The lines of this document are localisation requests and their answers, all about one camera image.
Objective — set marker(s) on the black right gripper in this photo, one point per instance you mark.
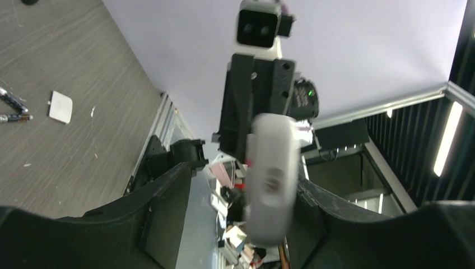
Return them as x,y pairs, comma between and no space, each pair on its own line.
254,86

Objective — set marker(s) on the white battery cover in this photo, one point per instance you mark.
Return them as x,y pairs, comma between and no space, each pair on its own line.
61,107

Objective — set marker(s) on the black battery lower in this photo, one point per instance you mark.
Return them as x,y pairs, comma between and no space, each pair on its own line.
11,118

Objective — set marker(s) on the black battery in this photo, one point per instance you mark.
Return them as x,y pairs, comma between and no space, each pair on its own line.
12,101
11,118

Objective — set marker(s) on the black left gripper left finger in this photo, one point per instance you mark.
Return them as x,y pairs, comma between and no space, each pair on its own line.
140,230

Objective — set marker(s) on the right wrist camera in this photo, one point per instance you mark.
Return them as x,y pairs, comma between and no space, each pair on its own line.
260,25

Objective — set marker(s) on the black battery upper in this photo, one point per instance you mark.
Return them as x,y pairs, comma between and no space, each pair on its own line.
12,101

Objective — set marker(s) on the black tripod stand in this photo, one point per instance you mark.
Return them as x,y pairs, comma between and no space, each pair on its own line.
29,2

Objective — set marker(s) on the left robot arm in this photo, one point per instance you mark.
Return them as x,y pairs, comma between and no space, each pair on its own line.
167,159

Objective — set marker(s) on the white remote control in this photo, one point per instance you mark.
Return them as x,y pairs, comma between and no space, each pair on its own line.
271,180

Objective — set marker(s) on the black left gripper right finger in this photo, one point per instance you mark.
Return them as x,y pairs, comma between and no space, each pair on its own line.
330,232

